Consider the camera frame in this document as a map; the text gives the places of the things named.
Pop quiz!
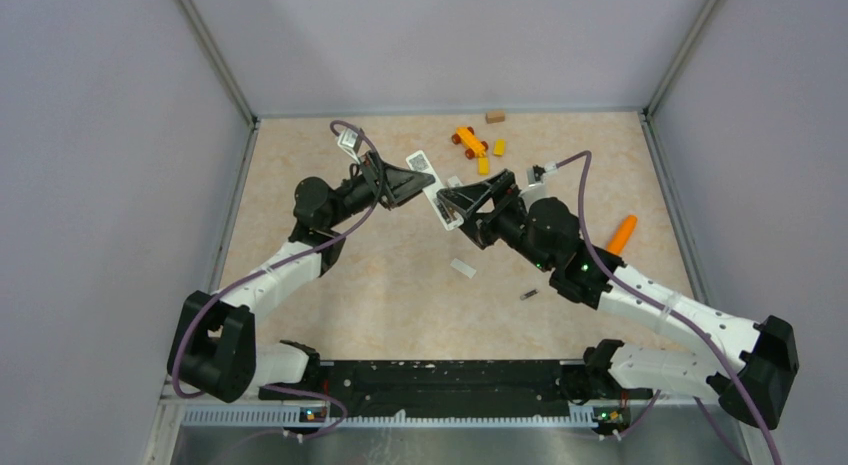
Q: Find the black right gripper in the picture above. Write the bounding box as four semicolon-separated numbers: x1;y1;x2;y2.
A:
438;169;554;272

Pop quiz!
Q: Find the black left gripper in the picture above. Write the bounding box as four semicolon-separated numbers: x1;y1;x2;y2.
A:
326;149;435;228

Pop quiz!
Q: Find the small white battery door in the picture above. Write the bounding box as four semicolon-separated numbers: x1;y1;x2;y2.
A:
451;258;477;279

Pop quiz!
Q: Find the white remote with buttons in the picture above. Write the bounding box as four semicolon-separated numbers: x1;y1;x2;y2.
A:
406;150;463;231

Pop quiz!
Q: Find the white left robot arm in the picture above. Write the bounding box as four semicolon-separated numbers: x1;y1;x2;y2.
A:
167;151;437;403

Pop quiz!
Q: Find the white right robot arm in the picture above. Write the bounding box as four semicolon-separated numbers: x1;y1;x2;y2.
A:
436;170;799;430

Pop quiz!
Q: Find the yellow flat brick lower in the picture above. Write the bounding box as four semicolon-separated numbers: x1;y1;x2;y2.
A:
477;156;490;176

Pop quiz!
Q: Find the yellow flat brick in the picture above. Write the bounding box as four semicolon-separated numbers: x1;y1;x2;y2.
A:
492;139;506;157
477;156;490;176

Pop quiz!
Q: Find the yellow toy brick car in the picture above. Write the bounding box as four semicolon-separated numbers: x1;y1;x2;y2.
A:
451;127;488;160

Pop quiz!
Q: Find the yellow flat brick upper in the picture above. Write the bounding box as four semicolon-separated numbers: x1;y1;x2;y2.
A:
492;139;506;157

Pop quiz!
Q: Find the small wooden block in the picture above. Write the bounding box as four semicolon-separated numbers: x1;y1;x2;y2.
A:
485;110;506;124

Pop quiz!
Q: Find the orange toy carrot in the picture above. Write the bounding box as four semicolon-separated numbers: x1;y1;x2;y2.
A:
605;215;638;255

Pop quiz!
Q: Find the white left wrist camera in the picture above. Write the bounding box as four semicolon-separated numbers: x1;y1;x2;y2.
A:
337;128;362;164

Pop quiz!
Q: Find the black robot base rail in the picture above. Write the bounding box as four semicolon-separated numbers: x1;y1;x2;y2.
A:
292;359;653;420

